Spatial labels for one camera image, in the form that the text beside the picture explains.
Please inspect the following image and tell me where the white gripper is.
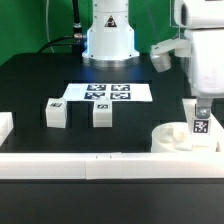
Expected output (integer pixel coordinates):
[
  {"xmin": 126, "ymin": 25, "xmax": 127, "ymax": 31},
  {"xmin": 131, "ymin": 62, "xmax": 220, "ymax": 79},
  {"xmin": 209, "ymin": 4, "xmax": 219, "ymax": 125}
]
[{"xmin": 186, "ymin": 29, "xmax": 224, "ymax": 119}]

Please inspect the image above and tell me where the white round stool seat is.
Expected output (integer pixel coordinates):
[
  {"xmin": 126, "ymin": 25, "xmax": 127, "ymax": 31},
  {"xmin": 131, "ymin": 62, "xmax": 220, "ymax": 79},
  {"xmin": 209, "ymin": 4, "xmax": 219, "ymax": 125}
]
[{"xmin": 151, "ymin": 122, "xmax": 224, "ymax": 153}]

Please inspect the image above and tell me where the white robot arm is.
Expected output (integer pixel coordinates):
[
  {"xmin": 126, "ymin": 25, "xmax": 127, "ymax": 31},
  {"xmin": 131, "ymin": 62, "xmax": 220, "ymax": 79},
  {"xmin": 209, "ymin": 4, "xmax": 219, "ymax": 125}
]
[{"xmin": 82, "ymin": 0, "xmax": 224, "ymax": 119}]

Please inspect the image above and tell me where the white marker sheet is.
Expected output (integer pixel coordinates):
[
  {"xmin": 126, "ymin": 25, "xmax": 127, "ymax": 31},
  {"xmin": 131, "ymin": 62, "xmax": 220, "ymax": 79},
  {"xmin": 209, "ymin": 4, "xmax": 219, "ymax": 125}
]
[{"xmin": 63, "ymin": 83, "xmax": 153, "ymax": 102}]

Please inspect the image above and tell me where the white front fence bar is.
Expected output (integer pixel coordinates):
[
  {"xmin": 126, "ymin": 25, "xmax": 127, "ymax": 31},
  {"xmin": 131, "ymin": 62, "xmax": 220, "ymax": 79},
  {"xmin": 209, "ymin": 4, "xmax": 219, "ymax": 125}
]
[{"xmin": 0, "ymin": 152, "xmax": 224, "ymax": 180}]

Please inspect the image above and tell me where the white fence bar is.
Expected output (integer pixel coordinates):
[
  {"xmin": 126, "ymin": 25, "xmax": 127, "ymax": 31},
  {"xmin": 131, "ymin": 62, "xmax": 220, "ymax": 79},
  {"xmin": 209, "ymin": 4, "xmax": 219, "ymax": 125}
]
[
  {"xmin": 0, "ymin": 112, "xmax": 14, "ymax": 146},
  {"xmin": 0, "ymin": 152, "xmax": 224, "ymax": 180}
]

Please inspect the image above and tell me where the white left fence bar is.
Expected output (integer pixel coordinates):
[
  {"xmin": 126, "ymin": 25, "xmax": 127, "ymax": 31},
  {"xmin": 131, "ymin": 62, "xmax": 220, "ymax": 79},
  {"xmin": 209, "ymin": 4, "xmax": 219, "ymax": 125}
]
[{"xmin": 0, "ymin": 112, "xmax": 14, "ymax": 146}]

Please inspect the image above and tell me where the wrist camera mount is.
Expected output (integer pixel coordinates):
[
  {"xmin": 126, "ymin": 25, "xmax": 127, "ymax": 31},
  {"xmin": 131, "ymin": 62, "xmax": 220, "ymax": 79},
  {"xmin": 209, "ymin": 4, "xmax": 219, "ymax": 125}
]
[{"xmin": 150, "ymin": 38, "xmax": 191, "ymax": 73}]

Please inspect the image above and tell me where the black cable on base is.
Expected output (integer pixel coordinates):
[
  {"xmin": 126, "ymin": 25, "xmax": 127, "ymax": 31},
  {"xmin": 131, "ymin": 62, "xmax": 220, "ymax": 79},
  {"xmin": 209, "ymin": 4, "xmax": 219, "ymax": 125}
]
[{"xmin": 37, "ymin": 0, "xmax": 88, "ymax": 54}]

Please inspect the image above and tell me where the thin white cable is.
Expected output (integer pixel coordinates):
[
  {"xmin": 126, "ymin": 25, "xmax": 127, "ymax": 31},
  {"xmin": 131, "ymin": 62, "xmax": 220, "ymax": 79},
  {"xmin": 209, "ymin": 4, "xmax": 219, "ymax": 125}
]
[{"xmin": 45, "ymin": 0, "xmax": 55, "ymax": 54}]

